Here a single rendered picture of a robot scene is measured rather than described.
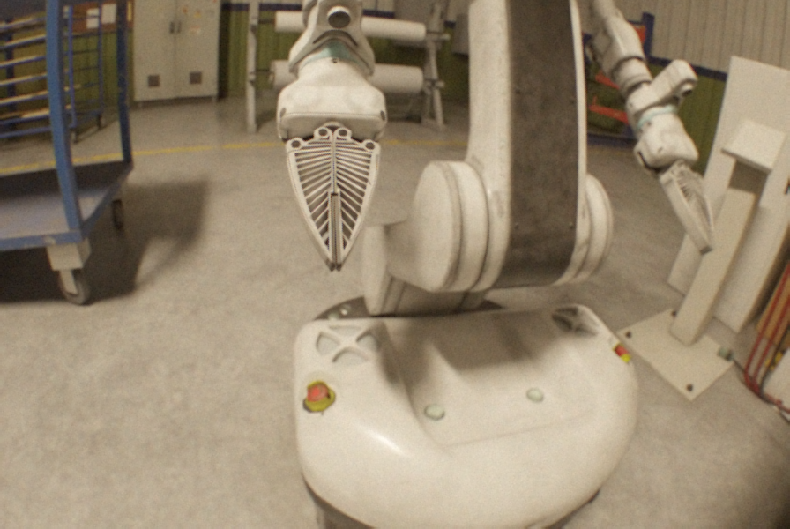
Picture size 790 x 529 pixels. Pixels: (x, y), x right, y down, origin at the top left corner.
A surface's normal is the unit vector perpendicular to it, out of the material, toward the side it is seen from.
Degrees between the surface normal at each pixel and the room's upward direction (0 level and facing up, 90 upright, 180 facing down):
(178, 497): 0
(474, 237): 78
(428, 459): 34
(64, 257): 90
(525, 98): 70
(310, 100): 46
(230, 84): 90
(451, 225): 83
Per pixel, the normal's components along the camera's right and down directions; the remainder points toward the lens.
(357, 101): 0.23, -0.32
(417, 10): 0.36, 0.43
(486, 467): 0.07, -0.64
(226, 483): 0.10, -0.90
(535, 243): 0.22, 0.21
